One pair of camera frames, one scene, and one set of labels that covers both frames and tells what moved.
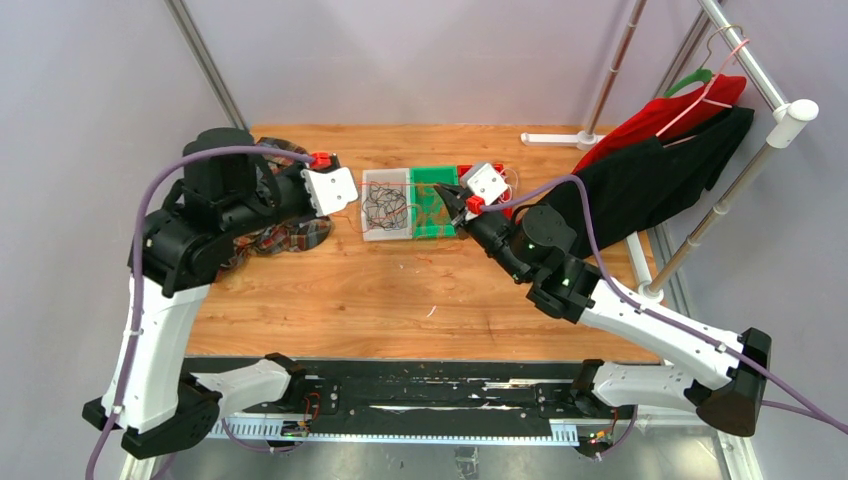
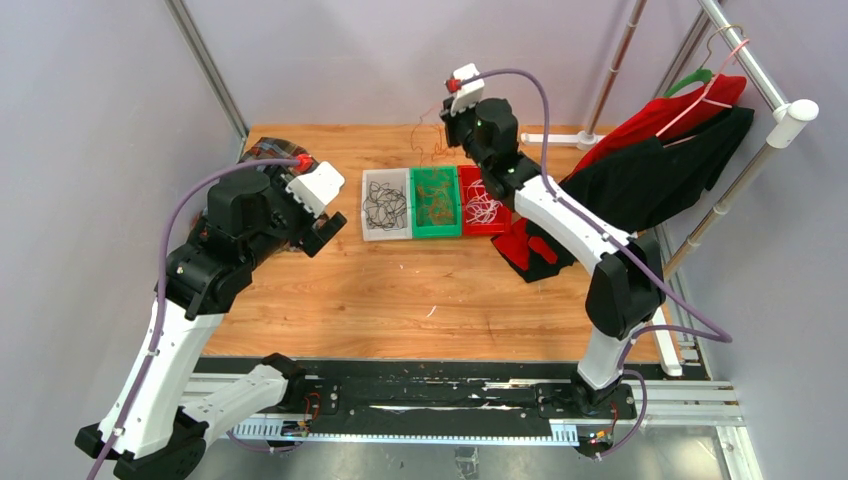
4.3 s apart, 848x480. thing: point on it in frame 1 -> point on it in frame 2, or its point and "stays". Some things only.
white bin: (386, 204) stays
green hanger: (701, 75) stays
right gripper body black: (489, 230) -> (459, 128)
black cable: (385, 207) stays
